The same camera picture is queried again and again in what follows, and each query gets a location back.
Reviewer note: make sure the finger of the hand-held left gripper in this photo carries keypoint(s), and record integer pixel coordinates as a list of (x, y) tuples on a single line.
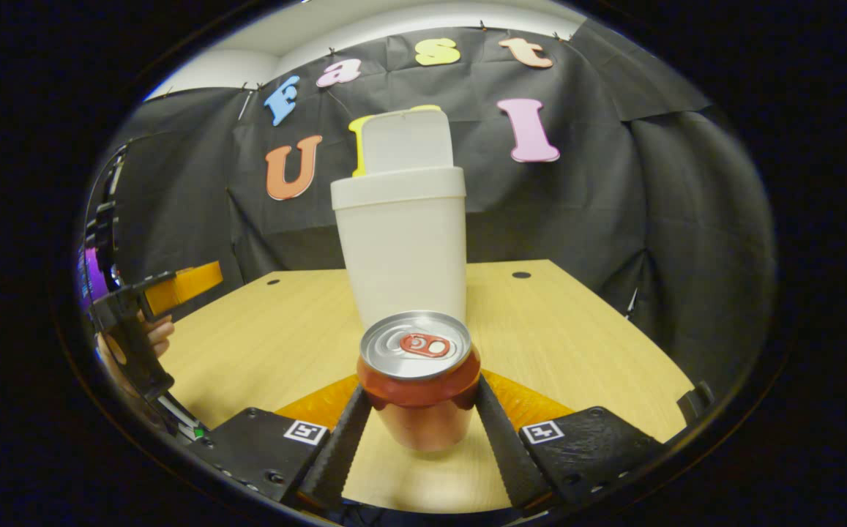
[(185, 285)]

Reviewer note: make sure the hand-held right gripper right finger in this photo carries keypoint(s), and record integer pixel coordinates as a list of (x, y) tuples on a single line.
[(507, 454)]

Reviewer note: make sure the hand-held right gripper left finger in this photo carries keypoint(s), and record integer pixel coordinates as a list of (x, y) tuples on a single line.
[(339, 454)]

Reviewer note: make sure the red pop can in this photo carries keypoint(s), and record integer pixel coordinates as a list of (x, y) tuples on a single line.
[(419, 395)]

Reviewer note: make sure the white desktop garbage bin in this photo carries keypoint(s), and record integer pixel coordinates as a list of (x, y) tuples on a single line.
[(401, 249)]

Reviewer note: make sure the wooden desktop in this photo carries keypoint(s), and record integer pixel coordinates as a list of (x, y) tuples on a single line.
[(577, 351)]

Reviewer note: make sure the computer monitor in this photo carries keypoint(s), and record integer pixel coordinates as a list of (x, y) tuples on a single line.
[(94, 274)]

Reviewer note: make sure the black backdrop cloth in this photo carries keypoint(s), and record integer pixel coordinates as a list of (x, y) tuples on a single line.
[(613, 219)]

